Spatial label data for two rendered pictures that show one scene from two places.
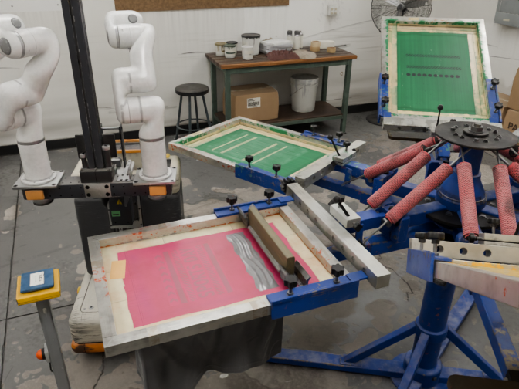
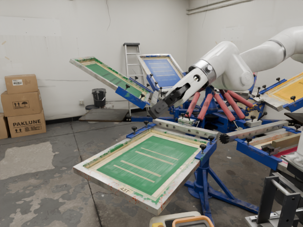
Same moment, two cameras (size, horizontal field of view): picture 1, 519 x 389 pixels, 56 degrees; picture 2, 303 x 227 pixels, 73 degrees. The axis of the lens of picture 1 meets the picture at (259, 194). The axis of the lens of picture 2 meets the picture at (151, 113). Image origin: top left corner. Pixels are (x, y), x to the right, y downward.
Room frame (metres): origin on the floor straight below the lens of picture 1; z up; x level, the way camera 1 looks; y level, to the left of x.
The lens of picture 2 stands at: (2.51, 1.19, 1.64)
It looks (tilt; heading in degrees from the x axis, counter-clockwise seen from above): 18 degrees down; 266
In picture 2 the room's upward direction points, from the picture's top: straight up
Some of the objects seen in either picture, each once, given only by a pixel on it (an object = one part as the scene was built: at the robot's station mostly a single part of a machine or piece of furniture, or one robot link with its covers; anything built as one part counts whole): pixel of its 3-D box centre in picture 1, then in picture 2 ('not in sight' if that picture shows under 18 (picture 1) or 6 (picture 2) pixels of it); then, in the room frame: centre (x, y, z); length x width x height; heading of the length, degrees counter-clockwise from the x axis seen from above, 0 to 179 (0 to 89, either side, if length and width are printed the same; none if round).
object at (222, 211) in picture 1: (250, 211); (257, 153); (1.73, 0.03, 0.98); 0.30 x 0.05 x 0.07; 112
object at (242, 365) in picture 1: (218, 359); not in sight; (1.17, 0.13, 0.74); 0.46 x 0.04 x 0.42; 112
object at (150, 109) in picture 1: (147, 117); not in sight; (1.73, 0.42, 1.37); 0.13 x 0.10 x 0.16; 110
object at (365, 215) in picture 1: (356, 222); (246, 125); (1.59, -0.37, 1.02); 0.17 x 0.06 x 0.05; 112
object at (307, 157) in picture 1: (282, 140); (164, 136); (2.33, -0.11, 1.05); 1.08 x 0.61 x 0.23; 52
